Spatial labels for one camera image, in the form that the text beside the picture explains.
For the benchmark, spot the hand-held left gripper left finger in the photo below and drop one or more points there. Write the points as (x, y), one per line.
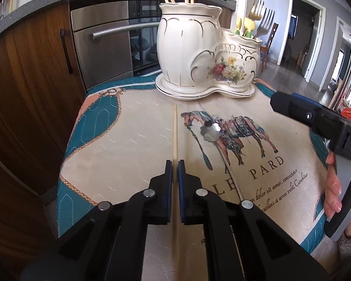
(168, 181)

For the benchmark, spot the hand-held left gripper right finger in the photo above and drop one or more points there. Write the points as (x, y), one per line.
(182, 181)

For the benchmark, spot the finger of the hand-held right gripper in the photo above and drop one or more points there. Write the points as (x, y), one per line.
(295, 106)

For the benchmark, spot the white ceramic utensil holder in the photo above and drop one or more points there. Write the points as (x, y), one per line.
(187, 49)

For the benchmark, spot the person's right hand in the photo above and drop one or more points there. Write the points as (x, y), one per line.
(332, 187)

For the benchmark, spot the orange bag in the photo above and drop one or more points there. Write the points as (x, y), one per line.
(348, 112)

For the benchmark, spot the silver spoon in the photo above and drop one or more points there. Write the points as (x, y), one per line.
(212, 128)

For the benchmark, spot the horse print table mat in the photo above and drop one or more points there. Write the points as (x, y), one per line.
(120, 140)

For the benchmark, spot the wooden chair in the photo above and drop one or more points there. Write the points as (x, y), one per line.
(269, 46)

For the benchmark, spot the silver fork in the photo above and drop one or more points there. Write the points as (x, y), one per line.
(264, 23)

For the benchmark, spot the stainless steel oven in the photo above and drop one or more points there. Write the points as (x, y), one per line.
(105, 46)

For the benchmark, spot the wooden cabinet door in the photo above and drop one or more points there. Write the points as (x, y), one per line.
(14, 210)
(26, 93)

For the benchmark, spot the grey kitchen countertop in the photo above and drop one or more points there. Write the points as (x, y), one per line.
(46, 1)

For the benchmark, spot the white door frame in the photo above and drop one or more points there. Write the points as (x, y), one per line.
(283, 35)

